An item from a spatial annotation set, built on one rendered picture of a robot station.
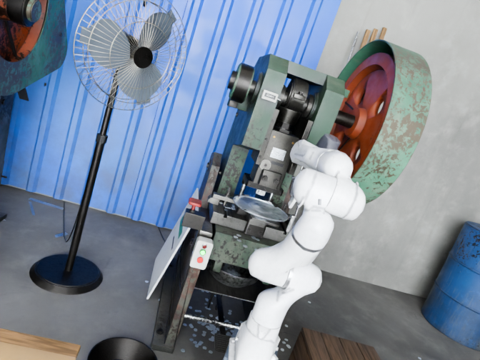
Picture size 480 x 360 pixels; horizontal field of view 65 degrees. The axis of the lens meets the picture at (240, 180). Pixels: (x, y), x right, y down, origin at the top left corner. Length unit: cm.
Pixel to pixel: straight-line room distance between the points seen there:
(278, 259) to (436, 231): 286
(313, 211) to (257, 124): 79
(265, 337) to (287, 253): 32
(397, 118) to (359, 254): 219
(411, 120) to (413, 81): 17
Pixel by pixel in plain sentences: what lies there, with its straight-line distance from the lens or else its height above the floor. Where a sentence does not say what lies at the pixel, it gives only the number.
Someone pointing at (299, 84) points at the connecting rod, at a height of 141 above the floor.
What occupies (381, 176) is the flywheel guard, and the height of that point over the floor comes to 115.
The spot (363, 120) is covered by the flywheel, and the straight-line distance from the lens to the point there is 200.
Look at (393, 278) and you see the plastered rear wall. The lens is 398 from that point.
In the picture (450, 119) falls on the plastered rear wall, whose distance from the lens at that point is 372.
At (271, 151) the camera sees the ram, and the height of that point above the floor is 106.
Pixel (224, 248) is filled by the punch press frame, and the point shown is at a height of 57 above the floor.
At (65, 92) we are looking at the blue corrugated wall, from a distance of 320.
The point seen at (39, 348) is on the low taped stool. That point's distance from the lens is 148.
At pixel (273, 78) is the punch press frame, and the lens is 181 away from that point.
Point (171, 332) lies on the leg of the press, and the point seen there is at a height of 10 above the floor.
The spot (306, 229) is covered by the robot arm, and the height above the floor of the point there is 99.
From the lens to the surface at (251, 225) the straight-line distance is 188.
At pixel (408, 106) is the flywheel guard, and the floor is 146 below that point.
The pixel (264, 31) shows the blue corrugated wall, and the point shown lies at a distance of 308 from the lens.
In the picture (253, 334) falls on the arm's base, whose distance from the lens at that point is 138.
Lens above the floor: 131
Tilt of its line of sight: 13 degrees down
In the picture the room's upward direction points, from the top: 19 degrees clockwise
